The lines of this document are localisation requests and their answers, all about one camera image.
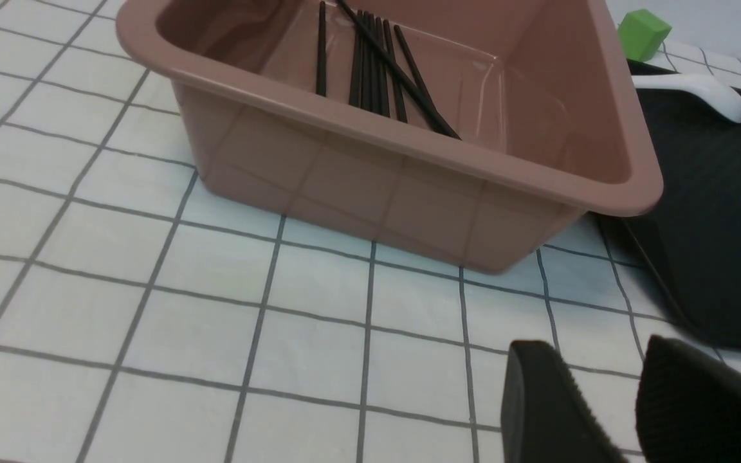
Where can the black chopstick leftmost in bin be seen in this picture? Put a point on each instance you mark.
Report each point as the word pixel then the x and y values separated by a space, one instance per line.
pixel 321 52

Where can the black chopstick in bin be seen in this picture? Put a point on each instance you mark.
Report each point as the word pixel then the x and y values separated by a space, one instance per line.
pixel 400 109
pixel 321 52

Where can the pink plastic bin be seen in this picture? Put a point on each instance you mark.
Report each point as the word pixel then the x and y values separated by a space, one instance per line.
pixel 529 86

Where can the white spoon far left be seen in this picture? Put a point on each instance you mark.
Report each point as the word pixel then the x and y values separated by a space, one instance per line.
pixel 725 100

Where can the black plastic tray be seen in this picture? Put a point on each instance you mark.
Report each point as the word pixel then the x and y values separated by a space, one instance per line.
pixel 687 226

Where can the black chopstick rightmost in bin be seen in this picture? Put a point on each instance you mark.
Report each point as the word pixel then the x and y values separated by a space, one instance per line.
pixel 400 109

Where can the white grid tablecloth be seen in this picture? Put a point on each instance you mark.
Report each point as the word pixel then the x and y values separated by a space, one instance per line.
pixel 144 318

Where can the black chopstick diagonal in bin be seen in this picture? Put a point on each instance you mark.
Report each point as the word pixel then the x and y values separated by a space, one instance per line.
pixel 438 124

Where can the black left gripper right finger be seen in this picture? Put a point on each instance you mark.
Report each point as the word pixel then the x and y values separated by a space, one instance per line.
pixel 688 405

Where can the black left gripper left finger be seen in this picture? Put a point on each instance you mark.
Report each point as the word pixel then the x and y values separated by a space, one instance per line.
pixel 544 416

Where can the green cube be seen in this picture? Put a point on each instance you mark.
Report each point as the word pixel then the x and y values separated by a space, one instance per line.
pixel 641 34

